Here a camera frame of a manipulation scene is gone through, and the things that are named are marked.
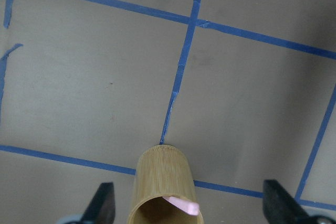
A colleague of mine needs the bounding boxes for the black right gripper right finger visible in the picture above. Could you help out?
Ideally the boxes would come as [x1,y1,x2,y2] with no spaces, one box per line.
[262,179,312,224]

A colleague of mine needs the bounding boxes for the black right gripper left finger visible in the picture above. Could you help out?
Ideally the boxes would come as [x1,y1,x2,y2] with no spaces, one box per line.
[80,182,116,223]

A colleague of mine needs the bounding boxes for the pink chopstick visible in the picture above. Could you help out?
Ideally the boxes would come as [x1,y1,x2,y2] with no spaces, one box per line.
[162,196,199,216]

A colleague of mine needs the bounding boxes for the bamboo chopstick holder cup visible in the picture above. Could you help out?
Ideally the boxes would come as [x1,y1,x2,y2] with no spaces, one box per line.
[127,144,204,223]

